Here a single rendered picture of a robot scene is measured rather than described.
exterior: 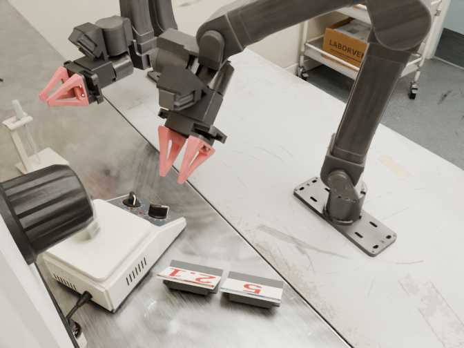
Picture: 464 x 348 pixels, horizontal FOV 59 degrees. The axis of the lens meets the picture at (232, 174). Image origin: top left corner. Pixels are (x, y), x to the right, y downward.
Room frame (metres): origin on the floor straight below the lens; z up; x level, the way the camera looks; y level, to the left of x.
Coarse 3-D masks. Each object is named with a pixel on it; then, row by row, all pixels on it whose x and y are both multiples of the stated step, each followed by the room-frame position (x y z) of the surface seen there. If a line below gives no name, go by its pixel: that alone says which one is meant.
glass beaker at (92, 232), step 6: (90, 192) 0.43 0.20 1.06; (90, 198) 0.41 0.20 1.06; (96, 210) 0.42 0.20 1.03; (96, 216) 0.41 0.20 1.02; (96, 222) 0.40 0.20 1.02; (90, 228) 0.39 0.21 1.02; (96, 228) 0.40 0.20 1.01; (78, 234) 0.38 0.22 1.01; (84, 234) 0.39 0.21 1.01; (90, 234) 0.39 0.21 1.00; (96, 234) 0.40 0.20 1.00; (72, 240) 0.39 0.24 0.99; (78, 240) 0.38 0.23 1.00; (84, 240) 0.39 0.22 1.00; (90, 240) 0.39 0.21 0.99
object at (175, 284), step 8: (176, 264) 0.41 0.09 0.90; (184, 264) 0.41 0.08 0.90; (192, 264) 0.41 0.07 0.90; (200, 272) 0.39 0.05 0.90; (208, 272) 0.39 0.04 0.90; (216, 272) 0.39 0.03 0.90; (168, 280) 0.36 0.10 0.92; (176, 280) 0.35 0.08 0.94; (216, 280) 0.37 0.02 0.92; (176, 288) 0.36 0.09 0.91; (184, 288) 0.36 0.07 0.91; (192, 288) 0.36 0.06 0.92; (200, 288) 0.35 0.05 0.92; (208, 288) 0.34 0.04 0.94; (216, 288) 0.36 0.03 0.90
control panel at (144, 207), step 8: (112, 200) 0.51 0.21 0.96; (120, 200) 0.51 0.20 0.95; (144, 200) 0.53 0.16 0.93; (120, 208) 0.48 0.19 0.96; (128, 208) 0.49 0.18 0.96; (136, 208) 0.49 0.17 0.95; (144, 208) 0.50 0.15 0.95; (144, 216) 0.47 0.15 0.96; (168, 216) 0.48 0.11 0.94; (176, 216) 0.49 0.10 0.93; (160, 224) 0.45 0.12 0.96
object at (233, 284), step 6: (228, 282) 0.36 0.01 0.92; (234, 282) 0.37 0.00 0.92; (240, 282) 0.37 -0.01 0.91; (228, 288) 0.34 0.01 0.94; (234, 288) 0.35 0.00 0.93; (240, 288) 0.35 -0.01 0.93; (246, 288) 0.35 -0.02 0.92; (252, 288) 0.35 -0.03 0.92; (258, 288) 0.35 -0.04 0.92; (264, 288) 0.36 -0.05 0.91; (270, 288) 0.36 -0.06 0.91; (258, 294) 0.33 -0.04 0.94; (264, 294) 0.33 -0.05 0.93; (270, 294) 0.34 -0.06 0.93; (276, 294) 0.34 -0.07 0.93
